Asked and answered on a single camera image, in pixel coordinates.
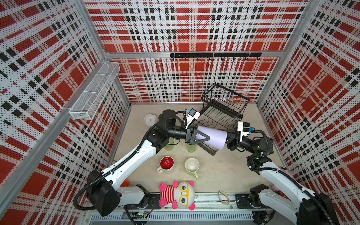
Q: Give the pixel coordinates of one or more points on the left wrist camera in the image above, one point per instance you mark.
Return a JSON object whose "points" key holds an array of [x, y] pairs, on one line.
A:
{"points": [[191, 116]]}

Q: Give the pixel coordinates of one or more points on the black wall hook rail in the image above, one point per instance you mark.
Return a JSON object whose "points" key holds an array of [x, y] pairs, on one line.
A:
{"points": [[244, 55]]}

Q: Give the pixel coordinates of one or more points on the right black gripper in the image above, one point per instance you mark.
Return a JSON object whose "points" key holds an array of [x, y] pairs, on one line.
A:
{"points": [[233, 140]]}

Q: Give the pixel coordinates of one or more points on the white square device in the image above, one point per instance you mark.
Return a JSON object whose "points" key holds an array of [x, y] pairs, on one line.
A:
{"points": [[150, 120]]}

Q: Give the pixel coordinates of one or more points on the tall green glass cup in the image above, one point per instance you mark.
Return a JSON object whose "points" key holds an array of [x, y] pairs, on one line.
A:
{"points": [[191, 148]]}

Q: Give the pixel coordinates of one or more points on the black wire dish rack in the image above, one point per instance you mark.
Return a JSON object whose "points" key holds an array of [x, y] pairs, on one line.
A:
{"points": [[222, 108]]}

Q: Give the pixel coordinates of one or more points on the red shark plush toy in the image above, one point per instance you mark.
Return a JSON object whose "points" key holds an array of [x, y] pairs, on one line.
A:
{"points": [[125, 184]]}

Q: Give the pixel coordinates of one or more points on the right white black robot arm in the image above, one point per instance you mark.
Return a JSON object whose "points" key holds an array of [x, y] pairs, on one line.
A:
{"points": [[299, 204]]}

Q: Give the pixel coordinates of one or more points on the pink striped plush doll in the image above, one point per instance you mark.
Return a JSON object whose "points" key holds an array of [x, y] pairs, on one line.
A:
{"points": [[179, 195]]}

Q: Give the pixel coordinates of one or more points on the cream mug green handle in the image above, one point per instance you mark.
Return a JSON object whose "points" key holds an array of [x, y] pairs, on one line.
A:
{"points": [[192, 165]]}

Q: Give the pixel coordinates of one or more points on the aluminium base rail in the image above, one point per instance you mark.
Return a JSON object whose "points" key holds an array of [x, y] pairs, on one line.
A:
{"points": [[198, 207]]}

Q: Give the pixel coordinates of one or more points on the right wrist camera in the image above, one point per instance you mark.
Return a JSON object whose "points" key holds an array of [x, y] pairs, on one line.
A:
{"points": [[245, 129]]}

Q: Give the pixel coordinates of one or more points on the short green glass cup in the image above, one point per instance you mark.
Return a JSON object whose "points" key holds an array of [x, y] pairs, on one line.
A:
{"points": [[170, 145]]}

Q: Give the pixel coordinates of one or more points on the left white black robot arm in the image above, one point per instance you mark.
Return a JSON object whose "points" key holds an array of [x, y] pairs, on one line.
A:
{"points": [[102, 190]]}

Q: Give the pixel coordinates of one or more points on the white wire wall basket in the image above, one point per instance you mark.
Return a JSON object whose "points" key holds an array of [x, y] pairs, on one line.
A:
{"points": [[91, 98]]}

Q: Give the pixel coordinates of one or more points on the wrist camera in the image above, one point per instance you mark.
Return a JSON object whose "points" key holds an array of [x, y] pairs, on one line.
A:
{"points": [[245, 129], [191, 116]]}

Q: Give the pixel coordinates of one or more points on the lilac plastic cup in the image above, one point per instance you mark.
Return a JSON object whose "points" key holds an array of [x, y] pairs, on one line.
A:
{"points": [[217, 139]]}

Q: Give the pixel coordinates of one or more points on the red and white mug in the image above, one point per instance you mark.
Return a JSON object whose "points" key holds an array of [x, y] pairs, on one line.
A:
{"points": [[166, 165]]}

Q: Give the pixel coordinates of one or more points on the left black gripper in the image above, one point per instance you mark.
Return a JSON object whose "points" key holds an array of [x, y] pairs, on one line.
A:
{"points": [[193, 131]]}

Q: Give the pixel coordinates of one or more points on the pink frog plush toy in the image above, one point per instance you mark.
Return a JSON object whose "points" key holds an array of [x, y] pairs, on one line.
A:
{"points": [[285, 173]]}

